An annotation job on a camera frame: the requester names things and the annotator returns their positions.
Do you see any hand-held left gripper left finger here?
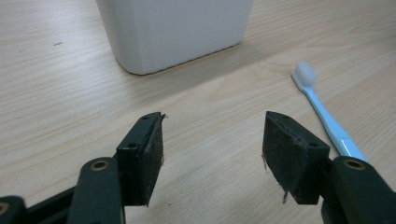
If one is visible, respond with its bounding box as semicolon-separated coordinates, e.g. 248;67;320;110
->
115;111;166;207

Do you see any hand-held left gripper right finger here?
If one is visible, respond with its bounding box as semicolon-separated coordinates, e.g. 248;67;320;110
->
262;110;332;205

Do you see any light blue toothbrush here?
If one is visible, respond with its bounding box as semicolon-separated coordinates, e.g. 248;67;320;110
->
290;61;368;162

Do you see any white plastic cup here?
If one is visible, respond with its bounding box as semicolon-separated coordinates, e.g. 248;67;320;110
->
95;0;255;77

